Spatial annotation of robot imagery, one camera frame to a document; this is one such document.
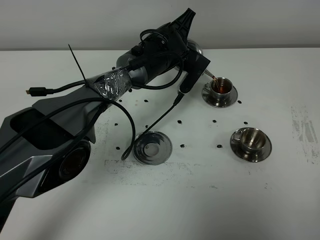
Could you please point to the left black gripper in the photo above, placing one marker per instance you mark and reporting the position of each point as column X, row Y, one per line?
column 166, row 44

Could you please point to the stainless steel teapot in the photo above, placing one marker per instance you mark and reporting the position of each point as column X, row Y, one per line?
column 191, row 44

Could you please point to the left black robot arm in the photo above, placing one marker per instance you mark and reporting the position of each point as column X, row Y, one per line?
column 49, row 143

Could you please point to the far stainless steel teacup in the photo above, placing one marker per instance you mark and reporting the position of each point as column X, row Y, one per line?
column 219, row 87

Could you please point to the stainless steel teacup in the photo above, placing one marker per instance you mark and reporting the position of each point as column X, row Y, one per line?
column 219, row 87
column 251, row 140

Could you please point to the far stainless steel saucer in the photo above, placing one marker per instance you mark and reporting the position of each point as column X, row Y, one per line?
column 219, row 100

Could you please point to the stainless steel saucer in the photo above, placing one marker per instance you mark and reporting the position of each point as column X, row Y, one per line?
column 251, row 157
column 219, row 100

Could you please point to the steel teapot saucer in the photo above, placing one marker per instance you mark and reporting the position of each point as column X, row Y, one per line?
column 152, row 148

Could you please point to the near stainless steel saucer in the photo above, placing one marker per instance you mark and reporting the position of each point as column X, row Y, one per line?
column 251, row 157

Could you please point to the near stainless steel teacup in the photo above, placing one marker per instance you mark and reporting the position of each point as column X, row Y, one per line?
column 251, row 140

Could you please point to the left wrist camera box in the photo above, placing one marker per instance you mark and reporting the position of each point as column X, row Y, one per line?
column 194, row 65

